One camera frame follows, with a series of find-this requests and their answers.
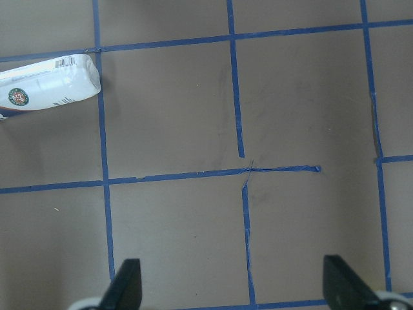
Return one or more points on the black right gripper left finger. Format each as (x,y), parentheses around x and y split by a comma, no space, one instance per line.
(125,290)

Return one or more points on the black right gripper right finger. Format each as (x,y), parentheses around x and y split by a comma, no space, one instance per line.
(343,289)

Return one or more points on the white blue tennis ball can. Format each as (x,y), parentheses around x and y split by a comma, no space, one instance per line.
(48,84)

